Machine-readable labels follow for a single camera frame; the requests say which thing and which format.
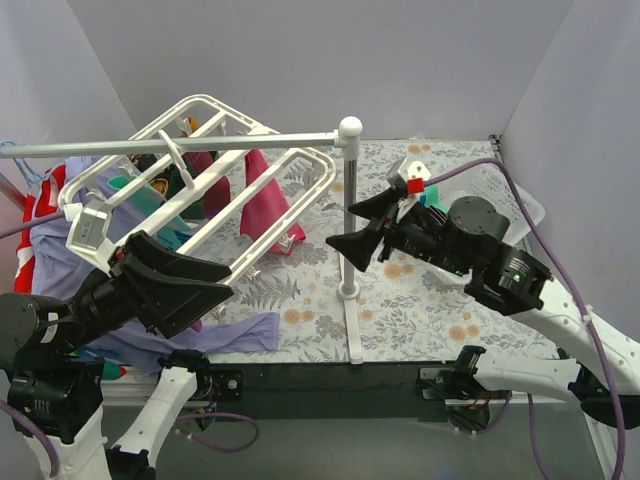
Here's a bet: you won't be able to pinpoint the teal patterned sock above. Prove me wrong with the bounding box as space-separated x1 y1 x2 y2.
420 185 447 213

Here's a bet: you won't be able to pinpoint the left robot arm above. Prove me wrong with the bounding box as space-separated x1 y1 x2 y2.
1 232 233 479

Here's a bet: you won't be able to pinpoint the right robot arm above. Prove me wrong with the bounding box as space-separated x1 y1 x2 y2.
326 188 639 430

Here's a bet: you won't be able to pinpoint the white sock drying hanger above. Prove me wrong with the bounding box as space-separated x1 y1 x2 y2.
58 94 337 285

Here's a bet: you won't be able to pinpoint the floral table mat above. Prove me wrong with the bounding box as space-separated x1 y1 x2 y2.
204 139 556 363

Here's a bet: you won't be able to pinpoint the grey clothes rack stand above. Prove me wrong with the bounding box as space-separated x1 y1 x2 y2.
16 117 364 365

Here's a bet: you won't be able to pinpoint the white plastic basket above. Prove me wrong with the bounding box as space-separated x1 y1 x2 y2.
419 162 545 281

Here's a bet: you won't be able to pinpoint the dark green sock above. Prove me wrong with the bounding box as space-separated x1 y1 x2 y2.
134 149 221 226

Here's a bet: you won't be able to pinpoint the pink sock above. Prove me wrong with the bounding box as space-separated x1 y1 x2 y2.
240 150 306 256

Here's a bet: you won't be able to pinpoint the lavender shirt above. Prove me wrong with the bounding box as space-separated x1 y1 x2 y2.
27 155 281 376

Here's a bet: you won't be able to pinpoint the magenta purple sock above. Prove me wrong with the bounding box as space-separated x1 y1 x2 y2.
182 151 231 220

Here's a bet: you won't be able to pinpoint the red rainbow garment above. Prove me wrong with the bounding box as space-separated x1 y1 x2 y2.
13 157 91 298

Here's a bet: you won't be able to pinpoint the yellow orange sock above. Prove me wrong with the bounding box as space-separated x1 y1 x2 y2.
184 117 199 132

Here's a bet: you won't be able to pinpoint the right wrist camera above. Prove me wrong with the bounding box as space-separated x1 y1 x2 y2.
386 157 431 198

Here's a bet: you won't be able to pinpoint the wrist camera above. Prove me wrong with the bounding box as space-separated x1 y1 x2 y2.
63 199 117 273
386 157 431 198

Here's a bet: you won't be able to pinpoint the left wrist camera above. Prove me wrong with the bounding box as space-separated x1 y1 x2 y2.
63 199 117 273

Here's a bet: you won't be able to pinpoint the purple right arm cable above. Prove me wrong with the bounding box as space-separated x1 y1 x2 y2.
424 158 626 480

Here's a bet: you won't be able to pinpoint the blue wire hanger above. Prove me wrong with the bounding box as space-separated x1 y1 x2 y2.
12 157 44 190

